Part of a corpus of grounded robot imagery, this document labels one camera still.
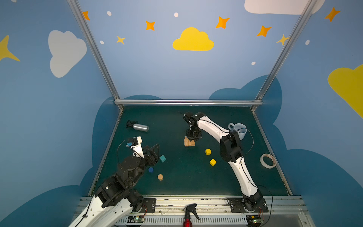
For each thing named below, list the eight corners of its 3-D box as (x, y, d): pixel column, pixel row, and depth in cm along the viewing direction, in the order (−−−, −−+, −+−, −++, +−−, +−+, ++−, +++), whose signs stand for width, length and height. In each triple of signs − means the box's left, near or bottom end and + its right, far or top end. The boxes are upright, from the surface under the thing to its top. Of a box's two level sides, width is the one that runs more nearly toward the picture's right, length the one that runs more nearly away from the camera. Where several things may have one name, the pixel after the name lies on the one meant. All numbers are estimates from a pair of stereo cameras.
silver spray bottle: (126, 127, 110) (124, 124, 106) (130, 122, 113) (128, 119, 110) (146, 133, 106) (145, 130, 103) (150, 128, 110) (149, 124, 107)
